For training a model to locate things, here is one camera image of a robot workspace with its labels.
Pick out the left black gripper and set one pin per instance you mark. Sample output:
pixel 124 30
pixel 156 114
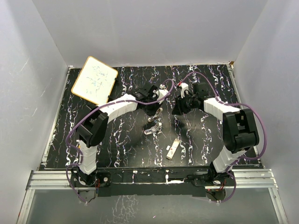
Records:
pixel 153 112

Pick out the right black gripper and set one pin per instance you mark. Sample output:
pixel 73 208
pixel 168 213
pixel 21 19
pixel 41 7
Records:
pixel 179 108

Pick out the beige grey stapler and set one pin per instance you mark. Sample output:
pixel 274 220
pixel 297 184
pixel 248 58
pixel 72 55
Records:
pixel 156 116

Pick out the white staple box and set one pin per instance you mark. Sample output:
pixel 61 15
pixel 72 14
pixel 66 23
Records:
pixel 173 149

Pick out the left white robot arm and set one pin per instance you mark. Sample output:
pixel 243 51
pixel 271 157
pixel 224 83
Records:
pixel 92 131

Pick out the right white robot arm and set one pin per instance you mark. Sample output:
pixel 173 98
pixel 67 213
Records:
pixel 239 129

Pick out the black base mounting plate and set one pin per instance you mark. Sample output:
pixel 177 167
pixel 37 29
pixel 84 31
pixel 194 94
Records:
pixel 159 181

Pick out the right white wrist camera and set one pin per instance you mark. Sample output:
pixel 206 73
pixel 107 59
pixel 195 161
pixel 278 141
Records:
pixel 183 87

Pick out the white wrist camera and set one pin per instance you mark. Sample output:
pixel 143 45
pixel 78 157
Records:
pixel 162 93
pixel 183 87

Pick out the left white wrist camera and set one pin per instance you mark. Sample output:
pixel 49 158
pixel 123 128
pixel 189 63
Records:
pixel 162 93

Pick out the small whiteboard with wooden frame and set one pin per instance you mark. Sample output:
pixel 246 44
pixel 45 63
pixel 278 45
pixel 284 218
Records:
pixel 95 81

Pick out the aluminium frame rail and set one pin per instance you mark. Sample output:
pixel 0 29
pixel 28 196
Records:
pixel 41 180

